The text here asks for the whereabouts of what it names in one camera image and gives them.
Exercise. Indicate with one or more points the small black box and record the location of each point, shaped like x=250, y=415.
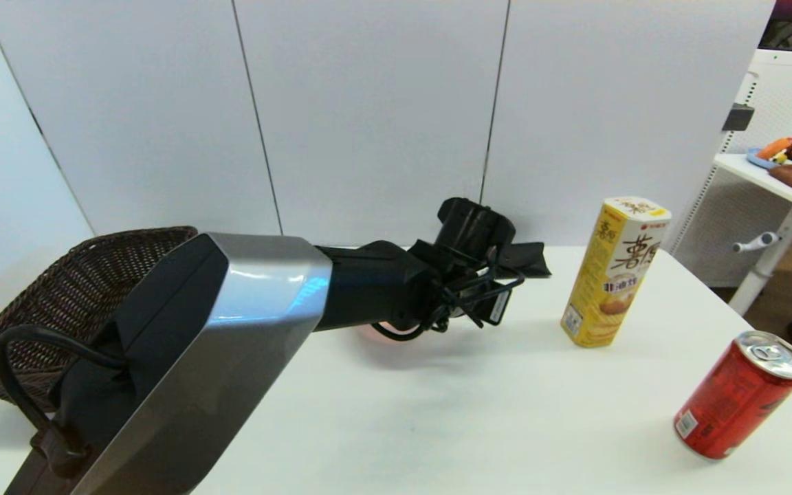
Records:
x=738, y=117

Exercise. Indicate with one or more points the black pouch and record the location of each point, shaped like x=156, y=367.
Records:
x=530, y=260

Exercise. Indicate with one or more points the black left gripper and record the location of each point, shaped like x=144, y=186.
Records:
x=468, y=230

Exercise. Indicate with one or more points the dark brown wicker basket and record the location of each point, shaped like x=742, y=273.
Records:
x=59, y=295

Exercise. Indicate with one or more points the white height-adjustable desk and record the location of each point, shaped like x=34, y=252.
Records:
x=784, y=237

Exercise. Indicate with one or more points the pink bowl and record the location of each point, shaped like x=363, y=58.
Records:
x=379, y=331

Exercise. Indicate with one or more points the blue plate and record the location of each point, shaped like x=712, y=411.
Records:
x=755, y=161

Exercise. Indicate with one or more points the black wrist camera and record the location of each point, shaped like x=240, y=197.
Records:
x=493, y=304

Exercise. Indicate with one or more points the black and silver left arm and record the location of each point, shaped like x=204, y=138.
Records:
x=231, y=330

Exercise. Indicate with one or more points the yellow snack box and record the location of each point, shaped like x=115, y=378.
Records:
x=609, y=289

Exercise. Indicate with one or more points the red soda can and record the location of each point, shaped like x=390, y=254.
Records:
x=733, y=399

